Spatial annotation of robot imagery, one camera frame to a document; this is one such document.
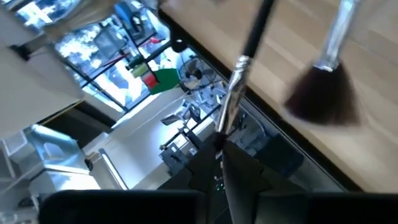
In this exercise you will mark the thin black makeup brush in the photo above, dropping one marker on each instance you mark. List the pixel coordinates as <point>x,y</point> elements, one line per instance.
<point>258,28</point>

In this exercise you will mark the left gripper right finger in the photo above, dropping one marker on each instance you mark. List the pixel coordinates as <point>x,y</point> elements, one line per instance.
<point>245,177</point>

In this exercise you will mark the black desk fan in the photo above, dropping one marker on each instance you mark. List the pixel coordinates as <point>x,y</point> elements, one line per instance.
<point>194,73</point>

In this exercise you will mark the black fan makeup brush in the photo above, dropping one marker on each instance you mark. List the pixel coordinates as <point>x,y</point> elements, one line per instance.
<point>323,96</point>

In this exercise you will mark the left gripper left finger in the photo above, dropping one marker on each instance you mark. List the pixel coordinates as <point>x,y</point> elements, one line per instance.
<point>202,174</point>

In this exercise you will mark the red object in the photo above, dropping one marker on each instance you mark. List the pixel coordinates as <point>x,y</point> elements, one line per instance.
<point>150,81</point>

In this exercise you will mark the green object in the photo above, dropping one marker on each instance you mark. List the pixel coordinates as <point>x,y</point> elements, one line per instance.
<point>166,80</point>

